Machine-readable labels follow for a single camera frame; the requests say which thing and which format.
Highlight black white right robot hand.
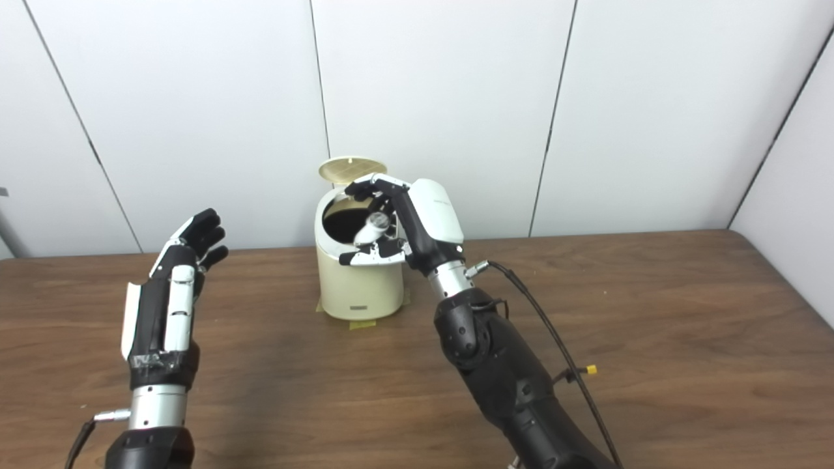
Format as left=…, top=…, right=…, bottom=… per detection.
left=339, top=173, right=466, bottom=277

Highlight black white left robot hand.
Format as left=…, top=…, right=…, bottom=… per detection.
left=121, top=208, right=229, bottom=391

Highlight small white plastic bottle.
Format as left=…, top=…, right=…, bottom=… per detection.
left=352, top=212, right=392, bottom=247

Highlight cream round bin lid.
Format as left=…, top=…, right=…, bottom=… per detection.
left=319, top=156, right=388, bottom=190

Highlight cream-colored round bin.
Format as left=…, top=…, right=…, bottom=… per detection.
left=314, top=156, right=406, bottom=320

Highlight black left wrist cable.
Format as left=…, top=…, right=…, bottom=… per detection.
left=64, top=408, right=132, bottom=469

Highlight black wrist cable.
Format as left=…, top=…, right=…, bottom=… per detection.
left=64, top=408, right=132, bottom=469
left=467, top=260, right=625, bottom=469

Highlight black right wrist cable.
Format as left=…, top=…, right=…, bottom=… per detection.
left=467, top=260, right=625, bottom=469

